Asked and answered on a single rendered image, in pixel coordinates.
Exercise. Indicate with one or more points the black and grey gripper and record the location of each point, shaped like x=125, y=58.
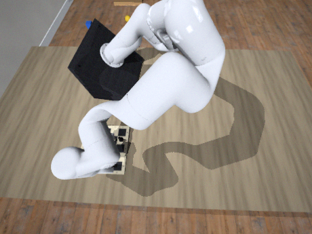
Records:
x=108, y=170

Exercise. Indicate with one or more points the black and cream chessboard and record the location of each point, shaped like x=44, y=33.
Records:
x=120, y=131

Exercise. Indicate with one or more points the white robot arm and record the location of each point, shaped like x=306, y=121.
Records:
x=171, y=80

